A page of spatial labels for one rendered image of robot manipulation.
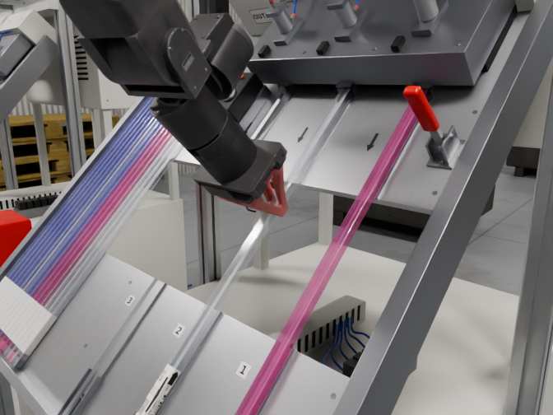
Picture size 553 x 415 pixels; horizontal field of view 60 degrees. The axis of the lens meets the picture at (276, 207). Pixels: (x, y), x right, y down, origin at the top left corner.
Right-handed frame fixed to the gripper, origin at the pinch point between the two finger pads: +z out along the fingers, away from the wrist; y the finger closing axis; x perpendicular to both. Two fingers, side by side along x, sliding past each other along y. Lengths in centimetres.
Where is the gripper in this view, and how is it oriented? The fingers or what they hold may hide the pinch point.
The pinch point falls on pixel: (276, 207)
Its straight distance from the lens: 58.1
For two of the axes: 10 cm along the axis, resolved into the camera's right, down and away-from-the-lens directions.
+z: 5.0, 5.5, 6.7
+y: -7.2, -1.8, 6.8
